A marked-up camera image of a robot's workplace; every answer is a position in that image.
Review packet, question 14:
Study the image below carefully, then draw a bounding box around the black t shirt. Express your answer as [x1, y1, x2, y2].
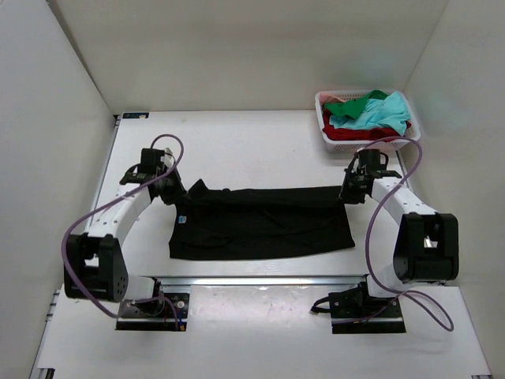
[169, 180, 355, 261]

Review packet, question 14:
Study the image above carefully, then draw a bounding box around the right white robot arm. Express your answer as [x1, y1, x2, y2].
[311, 149, 459, 325]

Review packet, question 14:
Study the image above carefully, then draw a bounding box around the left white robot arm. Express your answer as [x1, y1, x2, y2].
[64, 148, 186, 302]

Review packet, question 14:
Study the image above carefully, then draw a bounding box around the red t shirt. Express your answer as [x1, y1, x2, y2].
[322, 111, 400, 141]

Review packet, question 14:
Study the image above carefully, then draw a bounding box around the white plastic laundry basket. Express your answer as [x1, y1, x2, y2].
[315, 89, 421, 152]

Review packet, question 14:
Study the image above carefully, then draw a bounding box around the green t shirt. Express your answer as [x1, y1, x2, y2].
[323, 90, 387, 119]

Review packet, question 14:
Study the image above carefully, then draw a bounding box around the teal t shirt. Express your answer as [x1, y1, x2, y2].
[330, 91, 411, 136]

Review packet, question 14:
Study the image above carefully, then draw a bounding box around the blue label sticker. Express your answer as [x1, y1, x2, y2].
[122, 112, 149, 119]

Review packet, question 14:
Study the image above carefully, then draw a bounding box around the pink t shirt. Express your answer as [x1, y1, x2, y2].
[319, 92, 346, 104]

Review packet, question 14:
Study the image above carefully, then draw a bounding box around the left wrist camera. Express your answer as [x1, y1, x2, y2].
[163, 148, 177, 168]

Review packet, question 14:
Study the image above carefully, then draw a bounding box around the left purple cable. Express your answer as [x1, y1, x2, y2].
[61, 133, 185, 331]

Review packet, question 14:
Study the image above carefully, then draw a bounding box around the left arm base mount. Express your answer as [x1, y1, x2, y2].
[115, 280, 190, 332]

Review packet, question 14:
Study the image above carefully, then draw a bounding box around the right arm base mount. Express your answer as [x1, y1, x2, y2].
[310, 276, 406, 335]

